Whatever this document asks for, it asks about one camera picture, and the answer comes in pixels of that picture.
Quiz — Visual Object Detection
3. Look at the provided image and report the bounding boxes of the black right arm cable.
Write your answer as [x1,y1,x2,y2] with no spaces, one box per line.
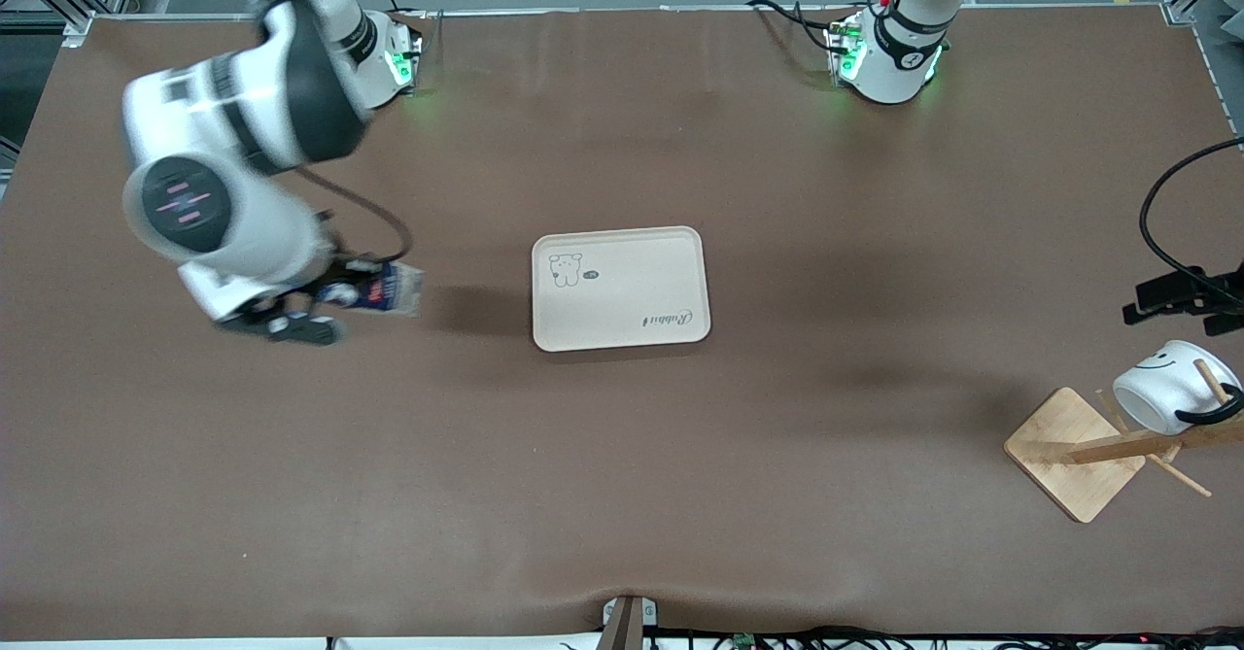
[292,166,414,264]

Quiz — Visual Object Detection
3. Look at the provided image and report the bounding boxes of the white cup black handle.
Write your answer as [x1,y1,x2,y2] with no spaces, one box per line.
[1113,339,1244,437]

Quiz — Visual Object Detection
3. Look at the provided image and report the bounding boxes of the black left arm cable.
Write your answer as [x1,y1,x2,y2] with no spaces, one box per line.
[1140,138,1244,287]

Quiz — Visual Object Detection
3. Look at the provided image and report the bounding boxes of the black base cables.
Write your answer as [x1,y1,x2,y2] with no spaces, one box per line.
[746,0,848,56]

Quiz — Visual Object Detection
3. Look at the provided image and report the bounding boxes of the wooden cup rack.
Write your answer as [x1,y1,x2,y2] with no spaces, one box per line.
[1003,359,1244,525]

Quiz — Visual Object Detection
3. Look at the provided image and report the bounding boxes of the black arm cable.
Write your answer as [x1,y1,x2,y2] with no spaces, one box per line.
[292,166,414,264]
[1140,138,1244,287]

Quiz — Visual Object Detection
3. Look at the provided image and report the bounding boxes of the blue milk carton green cap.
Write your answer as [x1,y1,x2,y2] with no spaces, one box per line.
[316,261,426,319]

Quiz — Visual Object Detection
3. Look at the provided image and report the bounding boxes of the beige rectangular tray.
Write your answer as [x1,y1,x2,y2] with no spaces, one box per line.
[532,225,712,354]

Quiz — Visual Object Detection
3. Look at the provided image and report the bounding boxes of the brown table cover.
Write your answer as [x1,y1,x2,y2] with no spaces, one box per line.
[0,4,1244,643]

